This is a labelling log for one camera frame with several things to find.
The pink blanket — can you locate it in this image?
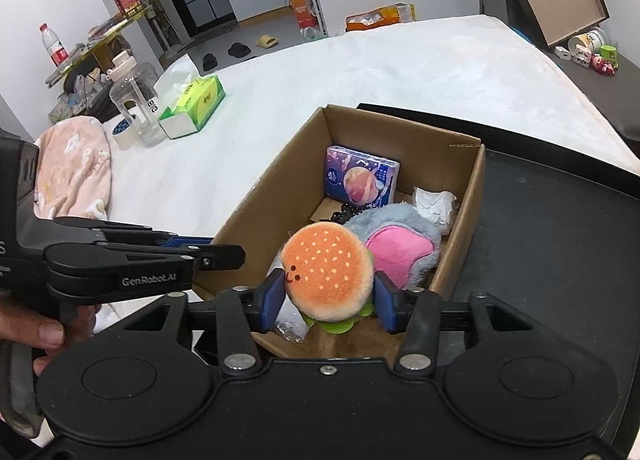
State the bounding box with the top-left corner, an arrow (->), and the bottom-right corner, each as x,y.
34,115 -> 112,221

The person's left hand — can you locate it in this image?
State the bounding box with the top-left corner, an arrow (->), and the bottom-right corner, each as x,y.
0,296 -> 102,377

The tape roll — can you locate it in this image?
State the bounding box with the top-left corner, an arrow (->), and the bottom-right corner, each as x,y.
111,116 -> 138,148

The orange snack bag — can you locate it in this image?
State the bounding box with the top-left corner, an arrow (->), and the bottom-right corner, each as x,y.
345,4 -> 416,32

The black tray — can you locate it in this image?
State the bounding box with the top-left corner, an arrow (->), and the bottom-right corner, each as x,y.
357,103 -> 640,460

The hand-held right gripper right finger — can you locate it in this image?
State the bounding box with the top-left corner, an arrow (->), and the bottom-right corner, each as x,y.
372,271 -> 534,374

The white jar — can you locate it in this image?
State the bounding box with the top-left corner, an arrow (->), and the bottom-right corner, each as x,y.
567,28 -> 606,54

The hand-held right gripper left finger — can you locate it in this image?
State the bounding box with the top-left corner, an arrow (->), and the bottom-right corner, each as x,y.
142,270 -> 286,374

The orange cardboard box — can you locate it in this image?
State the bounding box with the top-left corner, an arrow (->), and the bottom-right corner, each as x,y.
290,0 -> 317,28

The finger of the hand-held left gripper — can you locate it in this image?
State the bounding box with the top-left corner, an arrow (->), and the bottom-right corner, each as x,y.
45,241 -> 247,307
54,217 -> 217,248

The clear plastic jug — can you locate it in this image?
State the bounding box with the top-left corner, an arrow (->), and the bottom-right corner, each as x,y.
107,53 -> 168,147

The grey pink plush toy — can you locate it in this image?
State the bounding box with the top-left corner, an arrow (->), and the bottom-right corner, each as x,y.
342,203 -> 443,291

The black fabric item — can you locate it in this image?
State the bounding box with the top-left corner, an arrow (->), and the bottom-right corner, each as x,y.
327,205 -> 358,227

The plastic water bottle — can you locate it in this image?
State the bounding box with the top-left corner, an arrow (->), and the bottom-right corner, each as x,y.
40,23 -> 70,68

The green tissue box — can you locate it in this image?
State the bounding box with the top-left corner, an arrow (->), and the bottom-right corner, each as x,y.
157,74 -> 226,140

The side table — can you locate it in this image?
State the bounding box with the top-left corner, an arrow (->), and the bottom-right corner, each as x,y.
45,5 -> 153,86

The brown cardboard box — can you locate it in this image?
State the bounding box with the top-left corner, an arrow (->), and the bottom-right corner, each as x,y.
192,104 -> 487,358

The white paper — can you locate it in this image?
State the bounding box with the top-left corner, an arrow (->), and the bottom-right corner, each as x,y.
412,187 -> 458,236

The burger plush toy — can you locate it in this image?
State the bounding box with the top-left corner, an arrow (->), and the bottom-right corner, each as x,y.
280,221 -> 376,336

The clear plastic bag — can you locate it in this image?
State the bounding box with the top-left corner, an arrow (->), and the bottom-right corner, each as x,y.
267,250 -> 308,341

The purple tissue pack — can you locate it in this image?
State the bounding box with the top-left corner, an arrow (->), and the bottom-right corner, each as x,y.
324,145 -> 401,206

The red toy figure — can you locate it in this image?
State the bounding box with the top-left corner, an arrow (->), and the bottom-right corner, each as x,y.
590,54 -> 618,76

